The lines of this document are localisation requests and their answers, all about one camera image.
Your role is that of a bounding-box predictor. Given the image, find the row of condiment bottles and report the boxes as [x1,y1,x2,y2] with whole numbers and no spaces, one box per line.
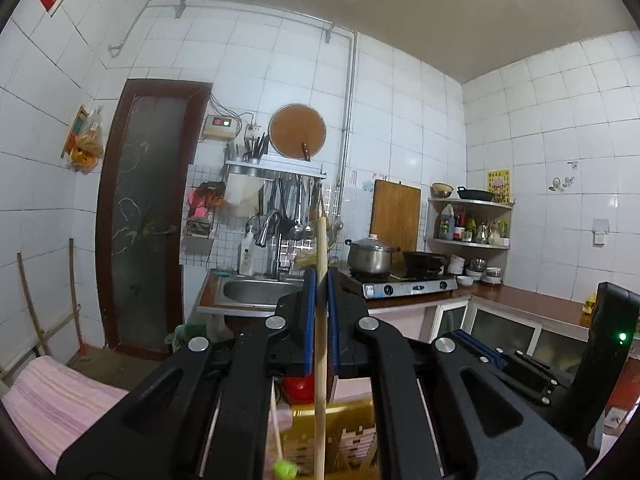
[454,210,511,247]

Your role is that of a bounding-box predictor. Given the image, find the wooden stick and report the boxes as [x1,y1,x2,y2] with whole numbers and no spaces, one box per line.
[67,237,83,351]
[17,252,53,358]

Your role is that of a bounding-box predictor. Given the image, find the black pan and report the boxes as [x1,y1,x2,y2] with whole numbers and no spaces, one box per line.
[456,186,496,202]

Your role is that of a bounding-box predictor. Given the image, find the wall hooks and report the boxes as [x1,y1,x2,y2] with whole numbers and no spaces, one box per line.
[547,160,581,193]

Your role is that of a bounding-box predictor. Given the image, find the black wok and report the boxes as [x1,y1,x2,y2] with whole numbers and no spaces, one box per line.
[401,251,449,277]

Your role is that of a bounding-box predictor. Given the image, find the kitchen counter cabinet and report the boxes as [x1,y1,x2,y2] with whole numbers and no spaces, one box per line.
[419,294,591,376]

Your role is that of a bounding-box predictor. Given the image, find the row of hanging ladles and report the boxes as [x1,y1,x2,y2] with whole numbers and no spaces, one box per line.
[260,177,326,241]

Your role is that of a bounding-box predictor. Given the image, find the white control box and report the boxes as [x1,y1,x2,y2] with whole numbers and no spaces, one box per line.
[201,114,241,142]

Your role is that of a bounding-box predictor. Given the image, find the white soap bottle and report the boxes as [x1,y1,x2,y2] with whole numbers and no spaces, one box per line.
[238,225,257,277]

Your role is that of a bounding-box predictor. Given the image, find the white corner shelf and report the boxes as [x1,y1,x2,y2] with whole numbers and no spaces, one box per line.
[426,196,516,251]

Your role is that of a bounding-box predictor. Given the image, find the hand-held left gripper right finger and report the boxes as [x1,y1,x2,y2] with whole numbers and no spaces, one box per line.
[327,268,586,480]

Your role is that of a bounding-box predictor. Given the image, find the steel cooking pot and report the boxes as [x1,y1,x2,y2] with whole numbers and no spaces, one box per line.
[344,233,402,276]

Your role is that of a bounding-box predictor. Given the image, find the white plastic container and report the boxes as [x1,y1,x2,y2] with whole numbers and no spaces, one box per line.
[224,172,264,219]

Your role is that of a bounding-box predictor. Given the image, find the wire grid wall rack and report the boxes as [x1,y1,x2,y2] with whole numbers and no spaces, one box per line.
[186,180,224,256]

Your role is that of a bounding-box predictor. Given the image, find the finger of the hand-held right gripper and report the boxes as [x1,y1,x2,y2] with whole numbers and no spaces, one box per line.
[452,330,506,368]
[502,351,573,406]

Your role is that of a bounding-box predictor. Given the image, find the steel gas stove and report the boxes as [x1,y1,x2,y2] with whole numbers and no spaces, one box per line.
[341,270,459,301]

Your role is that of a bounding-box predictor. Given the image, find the steel faucet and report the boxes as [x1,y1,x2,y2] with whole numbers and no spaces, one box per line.
[254,208,287,278]

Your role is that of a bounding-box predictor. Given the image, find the hanging plastic bag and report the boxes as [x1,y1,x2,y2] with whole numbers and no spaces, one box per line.
[61,104,106,173]

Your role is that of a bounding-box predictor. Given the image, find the wooden chopstick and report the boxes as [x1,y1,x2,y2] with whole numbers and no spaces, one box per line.
[270,395,286,465]
[312,214,332,480]

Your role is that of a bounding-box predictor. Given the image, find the rectangular wooden cutting board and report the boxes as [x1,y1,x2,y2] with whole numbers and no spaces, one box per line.
[370,179,422,254]

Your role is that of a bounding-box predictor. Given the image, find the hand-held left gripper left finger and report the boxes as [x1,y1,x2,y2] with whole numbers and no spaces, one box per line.
[56,268,318,480]

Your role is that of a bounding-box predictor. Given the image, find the yellow wall poster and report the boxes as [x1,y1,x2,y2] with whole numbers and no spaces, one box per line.
[487,168,511,206]

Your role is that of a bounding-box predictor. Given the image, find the steel kitchen sink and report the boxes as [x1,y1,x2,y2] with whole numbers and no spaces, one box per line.
[197,269,307,317]

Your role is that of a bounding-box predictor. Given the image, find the dark wooden door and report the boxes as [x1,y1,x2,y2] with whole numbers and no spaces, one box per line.
[95,79,213,361]

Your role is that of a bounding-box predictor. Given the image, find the gold perforated utensil holder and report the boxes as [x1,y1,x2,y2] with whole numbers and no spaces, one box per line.
[272,400,377,480]

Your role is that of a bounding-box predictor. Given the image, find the stack of bowls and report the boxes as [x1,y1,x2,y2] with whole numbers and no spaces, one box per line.
[446,254,503,286]

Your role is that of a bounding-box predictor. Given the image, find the metal wall rack shelf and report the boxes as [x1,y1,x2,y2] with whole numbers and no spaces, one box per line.
[224,154,328,181]

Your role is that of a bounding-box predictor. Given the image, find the green bin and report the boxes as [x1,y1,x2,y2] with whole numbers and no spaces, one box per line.
[171,323,208,354]

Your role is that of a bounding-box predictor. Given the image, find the round wooden cutting board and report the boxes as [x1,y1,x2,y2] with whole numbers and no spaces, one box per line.
[268,103,328,162]

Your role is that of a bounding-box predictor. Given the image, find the red plastic basin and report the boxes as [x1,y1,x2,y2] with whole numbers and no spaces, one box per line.
[281,374,317,406]

